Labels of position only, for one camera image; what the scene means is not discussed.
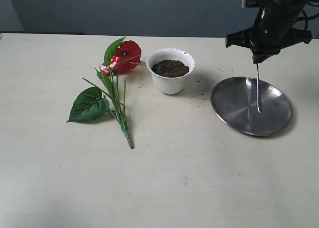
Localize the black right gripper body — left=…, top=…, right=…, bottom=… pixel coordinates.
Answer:
left=252, top=0, right=306, bottom=64

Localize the stainless steel spork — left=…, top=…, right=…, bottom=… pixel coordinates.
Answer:
left=256, top=64, right=262, bottom=113

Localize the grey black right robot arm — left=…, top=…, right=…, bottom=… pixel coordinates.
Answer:
left=250, top=0, right=319, bottom=64

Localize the white plastic flower pot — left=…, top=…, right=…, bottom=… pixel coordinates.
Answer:
left=146, top=48, right=195, bottom=95

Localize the dark soil in pot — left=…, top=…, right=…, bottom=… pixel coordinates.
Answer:
left=152, top=60, right=189, bottom=78

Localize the round stainless steel plate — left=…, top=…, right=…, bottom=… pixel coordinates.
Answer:
left=210, top=77, right=294, bottom=137

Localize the red artificial flower with leaves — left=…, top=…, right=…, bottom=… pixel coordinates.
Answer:
left=67, top=36, right=142, bottom=149

